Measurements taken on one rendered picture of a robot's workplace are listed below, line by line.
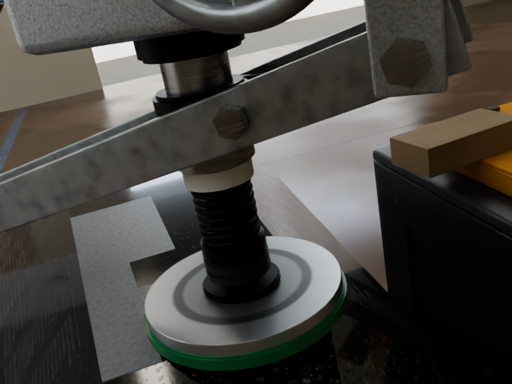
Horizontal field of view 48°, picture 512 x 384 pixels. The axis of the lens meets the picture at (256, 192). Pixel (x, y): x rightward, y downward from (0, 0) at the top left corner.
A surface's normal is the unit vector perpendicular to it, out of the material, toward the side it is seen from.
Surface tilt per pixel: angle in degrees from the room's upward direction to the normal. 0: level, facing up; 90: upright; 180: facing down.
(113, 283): 0
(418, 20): 90
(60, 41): 112
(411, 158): 90
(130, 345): 0
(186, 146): 90
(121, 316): 0
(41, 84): 90
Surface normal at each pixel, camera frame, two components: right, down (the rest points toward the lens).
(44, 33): -0.33, 0.40
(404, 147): -0.90, 0.30
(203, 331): -0.18, -0.91
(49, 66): 0.29, 0.30
